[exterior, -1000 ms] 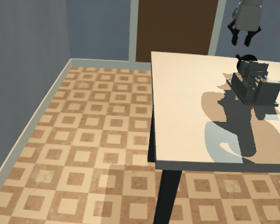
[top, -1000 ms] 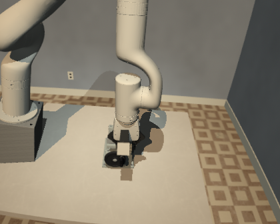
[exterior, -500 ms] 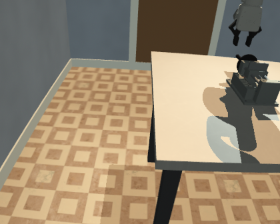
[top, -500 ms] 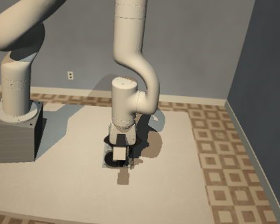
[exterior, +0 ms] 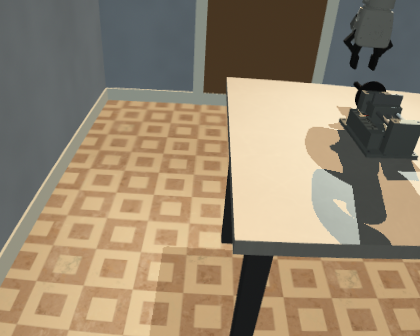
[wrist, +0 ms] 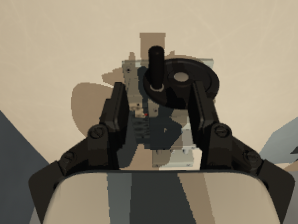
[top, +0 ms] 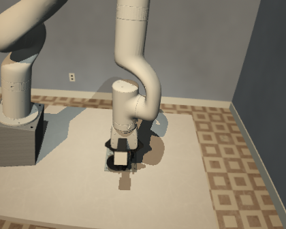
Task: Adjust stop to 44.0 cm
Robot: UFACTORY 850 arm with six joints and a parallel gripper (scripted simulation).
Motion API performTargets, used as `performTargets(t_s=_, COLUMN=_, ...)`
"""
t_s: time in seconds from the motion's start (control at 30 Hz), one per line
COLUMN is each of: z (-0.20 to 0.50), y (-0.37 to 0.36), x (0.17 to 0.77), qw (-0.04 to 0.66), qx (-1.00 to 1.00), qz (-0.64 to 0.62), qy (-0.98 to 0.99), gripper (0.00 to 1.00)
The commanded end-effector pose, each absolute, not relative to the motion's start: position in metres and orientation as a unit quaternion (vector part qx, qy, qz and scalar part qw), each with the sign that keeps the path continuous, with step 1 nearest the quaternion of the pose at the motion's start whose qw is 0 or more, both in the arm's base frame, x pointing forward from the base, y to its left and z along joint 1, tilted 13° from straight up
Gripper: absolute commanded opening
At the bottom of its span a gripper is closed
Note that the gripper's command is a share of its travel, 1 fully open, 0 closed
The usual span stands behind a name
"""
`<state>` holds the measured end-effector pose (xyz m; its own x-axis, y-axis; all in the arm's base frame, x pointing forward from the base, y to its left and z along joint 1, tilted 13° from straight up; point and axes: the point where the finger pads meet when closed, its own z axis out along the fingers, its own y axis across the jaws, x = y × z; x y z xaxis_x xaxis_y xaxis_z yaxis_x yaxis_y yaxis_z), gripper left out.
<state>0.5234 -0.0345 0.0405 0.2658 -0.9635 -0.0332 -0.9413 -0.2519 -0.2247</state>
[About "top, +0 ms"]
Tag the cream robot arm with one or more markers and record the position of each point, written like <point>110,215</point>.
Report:
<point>27,18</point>

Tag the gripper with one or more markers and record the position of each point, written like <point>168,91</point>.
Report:
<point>133,142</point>

